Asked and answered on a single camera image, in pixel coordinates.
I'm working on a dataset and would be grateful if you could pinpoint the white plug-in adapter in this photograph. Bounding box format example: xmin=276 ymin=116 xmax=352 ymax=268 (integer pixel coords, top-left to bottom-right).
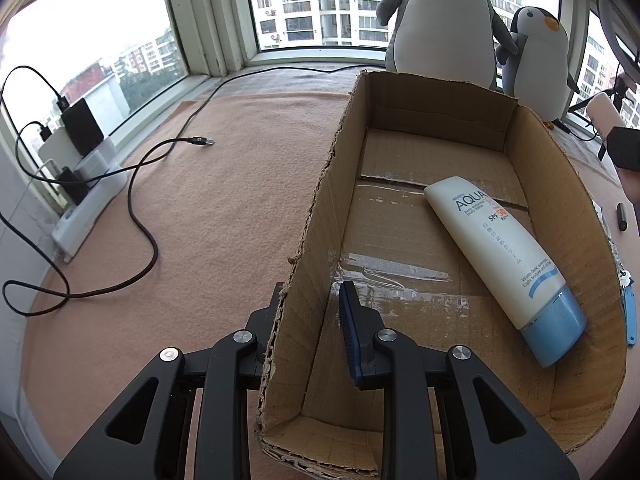
xmin=75 ymin=137 xmax=121 ymax=181

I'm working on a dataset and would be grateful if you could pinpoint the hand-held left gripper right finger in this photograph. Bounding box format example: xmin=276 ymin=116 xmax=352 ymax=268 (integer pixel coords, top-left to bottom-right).
xmin=338 ymin=281 xmax=581 ymax=480

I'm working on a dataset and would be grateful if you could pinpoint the black cable with plug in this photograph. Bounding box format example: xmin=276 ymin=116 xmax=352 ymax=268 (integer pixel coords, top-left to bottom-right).
xmin=0 ymin=135 xmax=217 ymax=317

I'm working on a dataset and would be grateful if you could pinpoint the blue plastic phone stand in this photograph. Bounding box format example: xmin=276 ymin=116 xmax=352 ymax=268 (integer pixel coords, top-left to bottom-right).
xmin=621 ymin=280 xmax=640 ymax=347

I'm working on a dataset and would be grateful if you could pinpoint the long black cable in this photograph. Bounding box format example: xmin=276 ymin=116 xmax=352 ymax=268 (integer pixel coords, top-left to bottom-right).
xmin=15 ymin=62 xmax=371 ymax=183

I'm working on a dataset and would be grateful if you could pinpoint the black plug-in charger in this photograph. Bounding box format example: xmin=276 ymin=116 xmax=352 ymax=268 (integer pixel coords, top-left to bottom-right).
xmin=59 ymin=167 xmax=88 ymax=206

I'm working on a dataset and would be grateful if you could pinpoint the short black charging cable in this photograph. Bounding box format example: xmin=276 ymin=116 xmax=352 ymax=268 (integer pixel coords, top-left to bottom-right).
xmin=0 ymin=65 xmax=68 ymax=111

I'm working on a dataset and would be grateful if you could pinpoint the black power bank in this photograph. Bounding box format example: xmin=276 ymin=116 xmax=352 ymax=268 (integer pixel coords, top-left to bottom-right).
xmin=61 ymin=97 xmax=106 ymax=157

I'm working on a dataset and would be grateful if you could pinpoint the small grey penguin plush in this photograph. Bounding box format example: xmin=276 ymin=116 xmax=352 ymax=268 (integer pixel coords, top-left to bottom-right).
xmin=495 ymin=6 xmax=581 ymax=131

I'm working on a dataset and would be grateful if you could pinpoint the white power bank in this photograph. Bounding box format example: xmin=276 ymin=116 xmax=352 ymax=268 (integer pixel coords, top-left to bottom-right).
xmin=39 ymin=127 xmax=81 ymax=171

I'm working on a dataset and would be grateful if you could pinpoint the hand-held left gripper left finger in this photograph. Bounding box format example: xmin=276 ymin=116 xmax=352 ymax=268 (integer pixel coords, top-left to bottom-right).
xmin=52 ymin=282 xmax=285 ymax=480

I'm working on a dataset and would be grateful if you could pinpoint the white power strip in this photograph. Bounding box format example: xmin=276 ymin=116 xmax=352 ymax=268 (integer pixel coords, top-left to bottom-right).
xmin=51 ymin=150 xmax=126 ymax=263

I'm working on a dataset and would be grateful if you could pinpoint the cardboard box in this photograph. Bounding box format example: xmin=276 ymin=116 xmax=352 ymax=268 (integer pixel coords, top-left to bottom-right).
xmin=255 ymin=71 xmax=629 ymax=476

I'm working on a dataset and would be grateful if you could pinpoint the white sunscreen tube blue cap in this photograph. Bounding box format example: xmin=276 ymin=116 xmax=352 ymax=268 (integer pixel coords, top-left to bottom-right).
xmin=424 ymin=176 xmax=587 ymax=368

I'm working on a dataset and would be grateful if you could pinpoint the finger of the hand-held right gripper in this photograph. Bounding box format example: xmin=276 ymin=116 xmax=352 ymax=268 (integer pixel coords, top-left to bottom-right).
xmin=605 ymin=126 xmax=640 ymax=171

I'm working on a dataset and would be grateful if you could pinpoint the pink felt mat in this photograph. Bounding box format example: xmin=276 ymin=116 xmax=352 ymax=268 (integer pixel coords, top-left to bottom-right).
xmin=20 ymin=67 xmax=640 ymax=480

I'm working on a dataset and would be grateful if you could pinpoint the large grey penguin plush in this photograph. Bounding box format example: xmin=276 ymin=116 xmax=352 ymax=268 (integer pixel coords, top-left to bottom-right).
xmin=376 ymin=0 xmax=520 ymax=92

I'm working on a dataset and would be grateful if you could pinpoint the ring light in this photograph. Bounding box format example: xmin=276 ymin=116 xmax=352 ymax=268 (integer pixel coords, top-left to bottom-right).
xmin=596 ymin=0 xmax=640 ymax=68

